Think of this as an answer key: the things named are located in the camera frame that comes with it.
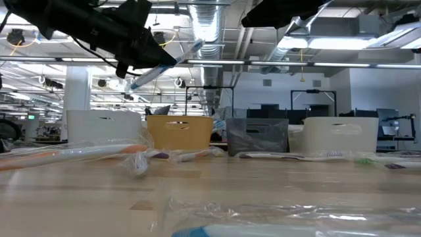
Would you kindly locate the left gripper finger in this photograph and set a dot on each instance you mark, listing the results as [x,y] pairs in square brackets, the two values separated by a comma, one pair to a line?
[151,62]
[154,47]

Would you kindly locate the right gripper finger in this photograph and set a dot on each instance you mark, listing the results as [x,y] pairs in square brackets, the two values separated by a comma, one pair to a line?
[279,13]

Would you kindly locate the blue toothbrush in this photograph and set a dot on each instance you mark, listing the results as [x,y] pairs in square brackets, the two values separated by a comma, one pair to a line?
[219,125]
[263,231]
[151,74]

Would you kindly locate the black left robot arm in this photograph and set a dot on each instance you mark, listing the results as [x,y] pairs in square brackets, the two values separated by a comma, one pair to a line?
[49,13]

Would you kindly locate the grey background monitor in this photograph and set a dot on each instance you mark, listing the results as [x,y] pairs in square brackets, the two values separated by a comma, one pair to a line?
[162,111]

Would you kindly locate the overhead light bar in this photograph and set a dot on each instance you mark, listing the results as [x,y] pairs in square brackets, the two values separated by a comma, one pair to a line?
[213,61]

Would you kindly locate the orange plastic bin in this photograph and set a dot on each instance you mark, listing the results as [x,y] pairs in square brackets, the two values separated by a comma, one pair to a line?
[197,135]

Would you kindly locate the white plastic bin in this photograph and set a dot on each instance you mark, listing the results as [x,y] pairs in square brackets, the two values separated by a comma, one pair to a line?
[85,126]
[315,138]

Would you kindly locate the dark translucent plastic bin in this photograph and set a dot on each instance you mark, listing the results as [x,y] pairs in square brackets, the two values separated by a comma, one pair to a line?
[237,138]

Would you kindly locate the green exit sign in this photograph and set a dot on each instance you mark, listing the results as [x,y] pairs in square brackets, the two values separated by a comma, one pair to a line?
[31,116]

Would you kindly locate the green toothbrush in wrapper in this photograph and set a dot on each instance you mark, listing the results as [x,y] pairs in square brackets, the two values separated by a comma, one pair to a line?
[365,161]

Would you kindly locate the silver ventilation duct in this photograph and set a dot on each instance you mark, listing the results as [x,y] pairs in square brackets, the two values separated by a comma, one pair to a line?
[207,33]
[279,52]

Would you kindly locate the black background rig frame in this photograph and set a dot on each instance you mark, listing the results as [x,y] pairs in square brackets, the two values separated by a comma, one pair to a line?
[312,91]

